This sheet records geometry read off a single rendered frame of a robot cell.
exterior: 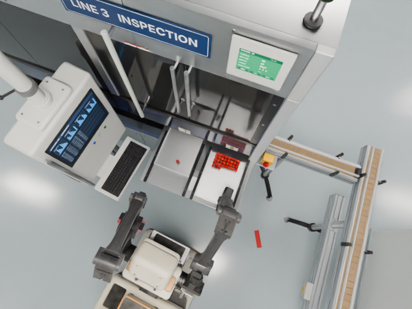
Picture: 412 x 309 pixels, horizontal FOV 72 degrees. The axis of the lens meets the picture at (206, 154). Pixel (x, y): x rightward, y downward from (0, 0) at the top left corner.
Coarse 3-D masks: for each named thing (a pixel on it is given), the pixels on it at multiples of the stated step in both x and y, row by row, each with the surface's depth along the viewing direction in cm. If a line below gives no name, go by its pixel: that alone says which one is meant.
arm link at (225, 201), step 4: (224, 196) 164; (220, 200) 162; (224, 200) 151; (228, 200) 152; (232, 200) 162; (220, 204) 158; (224, 204) 141; (228, 204) 138; (220, 208) 126; (232, 208) 131; (216, 212) 129; (220, 212) 125; (240, 216) 126; (240, 220) 125
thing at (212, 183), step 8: (208, 160) 200; (208, 168) 198; (240, 168) 199; (208, 176) 197; (216, 176) 197; (224, 176) 197; (232, 176) 197; (240, 176) 197; (200, 184) 195; (208, 184) 195; (216, 184) 195; (224, 184) 195; (232, 184) 196; (200, 192) 193; (208, 192) 194; (216, 192) 194; (208, 200) 190; (216, 200) 192
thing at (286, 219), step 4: (284, 220) 275; (288, 220) 269; (292, 220) 268; (296, 220) 267; (300, 224) 264; (304, 224) 263; (308, 224) 263; (312, 224) 262; (308, 228) 263; (320, 232) 263
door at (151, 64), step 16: (96, 48) 133; (128, 48) 123; (112, 64) 142; (128, 64) 136; (144, 64) 131; (160, 64) 125; (112, 80) 160; (144, 80) 146; (160, 80) 139; (128, 96) 174; (144, 96) 165; (160, 96) 157; (176, 112) 170
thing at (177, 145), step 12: (168, 132) 203; (180, 132) 206; (168, 144) 203; (180, 144) 203; (192, 144) 203; (156, 156) 197; (168, 156) 200; (180, 156) 200; (192, 156) 201; (168, 168) 194; (180, 168) 198; (192, 168) 197
